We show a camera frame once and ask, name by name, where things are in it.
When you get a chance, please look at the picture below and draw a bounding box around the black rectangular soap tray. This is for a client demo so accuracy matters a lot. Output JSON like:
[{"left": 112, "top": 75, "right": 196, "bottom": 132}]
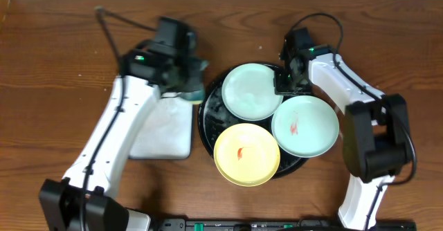
[{"left": 129, "top": 98, "right": 193, "bottom": 160}]

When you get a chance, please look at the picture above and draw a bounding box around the green yellow sponge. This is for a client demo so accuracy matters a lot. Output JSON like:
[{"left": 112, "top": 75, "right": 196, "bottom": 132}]
[{"left": 179, "top": 60, "right": 210, "bottom": 106}]

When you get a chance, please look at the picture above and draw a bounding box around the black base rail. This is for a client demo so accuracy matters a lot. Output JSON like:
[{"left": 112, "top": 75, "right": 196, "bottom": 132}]
[{"left": 152, "top": 216, "right": 417, "bottom": 231}]

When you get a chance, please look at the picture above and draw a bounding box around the yellow plate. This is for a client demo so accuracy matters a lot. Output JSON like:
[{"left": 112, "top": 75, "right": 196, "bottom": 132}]
[{"left": 213, "top": 123, "right": 280, "bottom": 187}]

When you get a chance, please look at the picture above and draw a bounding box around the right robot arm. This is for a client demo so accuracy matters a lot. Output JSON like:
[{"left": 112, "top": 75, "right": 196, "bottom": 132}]
[{"left": 274, "top": 44, "right": 417, "bottom": 230}]

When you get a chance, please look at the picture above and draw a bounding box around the green plate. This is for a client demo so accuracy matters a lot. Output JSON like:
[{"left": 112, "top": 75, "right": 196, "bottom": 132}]
[
  {"left": 271, "top": 95, "right": 339, "bottom": 158},
  {"left": 221, "top": 63, "right": 283, "bottom": 121}
]

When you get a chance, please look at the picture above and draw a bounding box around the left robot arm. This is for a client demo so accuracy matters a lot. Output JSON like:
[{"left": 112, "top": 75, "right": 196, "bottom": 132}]
[{"left": 39, "top": 48, "right": 208, "bottom": 230}]

